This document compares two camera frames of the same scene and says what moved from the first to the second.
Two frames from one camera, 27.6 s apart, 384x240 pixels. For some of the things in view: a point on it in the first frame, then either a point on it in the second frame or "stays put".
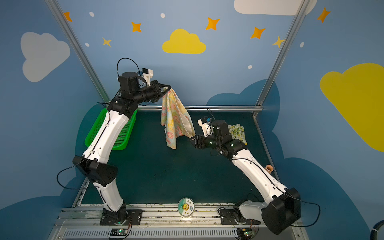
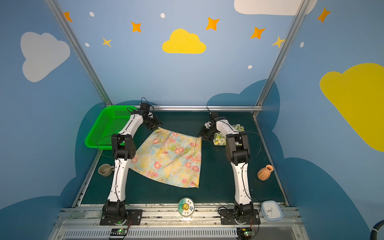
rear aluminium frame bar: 204,107 stays put
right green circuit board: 244,233 stays put
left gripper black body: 158,92 → 153,121
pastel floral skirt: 175,118 → 168,157
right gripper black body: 199,142 → 206,132
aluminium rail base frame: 163,222 stays put
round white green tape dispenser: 186,207 stays put
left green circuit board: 119,232 stays put
